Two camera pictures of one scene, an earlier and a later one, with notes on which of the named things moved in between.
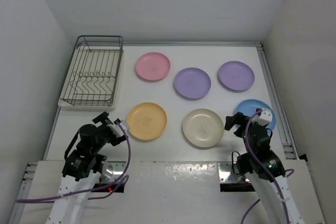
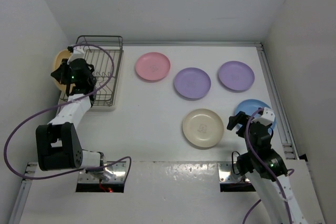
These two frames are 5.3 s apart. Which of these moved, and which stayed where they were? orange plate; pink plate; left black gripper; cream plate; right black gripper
Moved: left black gripper; orange plate
Stayed: right black gripper; pink plate; cream plate
